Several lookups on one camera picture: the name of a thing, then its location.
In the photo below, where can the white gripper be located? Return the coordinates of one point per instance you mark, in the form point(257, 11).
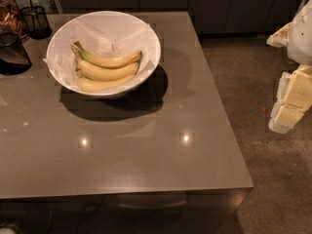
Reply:
point(301, 39)

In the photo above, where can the yellow banana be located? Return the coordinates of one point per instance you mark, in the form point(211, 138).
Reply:
point(108, 62)
point(100, 68)
point(95, 81)

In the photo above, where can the white bowl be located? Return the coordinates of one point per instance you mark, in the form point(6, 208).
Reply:
point(65, 33)

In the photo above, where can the dark cabinet fronts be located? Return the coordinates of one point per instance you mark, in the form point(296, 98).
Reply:
point(209, 16)

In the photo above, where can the white paper liner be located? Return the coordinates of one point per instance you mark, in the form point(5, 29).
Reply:
point(104, 33)

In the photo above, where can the black mesh cup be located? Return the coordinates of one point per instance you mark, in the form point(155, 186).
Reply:
point(36, 21)

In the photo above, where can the dark glass container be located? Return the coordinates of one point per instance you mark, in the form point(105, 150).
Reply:
point(13, 57)

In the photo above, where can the glass jar with snacks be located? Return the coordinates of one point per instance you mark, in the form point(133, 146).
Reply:
point(11, 19)

